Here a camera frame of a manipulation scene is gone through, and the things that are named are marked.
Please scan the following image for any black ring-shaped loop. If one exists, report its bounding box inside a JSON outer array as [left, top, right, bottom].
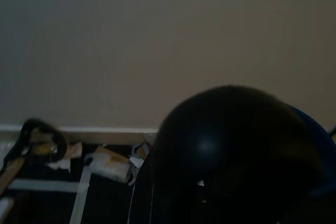
[[2, 119, 68, 164]]

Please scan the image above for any blue plastic bucket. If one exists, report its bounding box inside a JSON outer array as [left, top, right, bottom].
[[288, 105, 336, 198]]

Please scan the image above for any brown cardboard strip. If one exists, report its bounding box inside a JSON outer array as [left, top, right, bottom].
[[0, 155, 26, 196]]

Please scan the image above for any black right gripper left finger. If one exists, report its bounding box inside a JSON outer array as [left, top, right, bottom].
[[130, 153, 158, 224]]

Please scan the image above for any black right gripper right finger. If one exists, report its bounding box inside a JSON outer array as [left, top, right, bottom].
[[152, 84, 329, 224]]

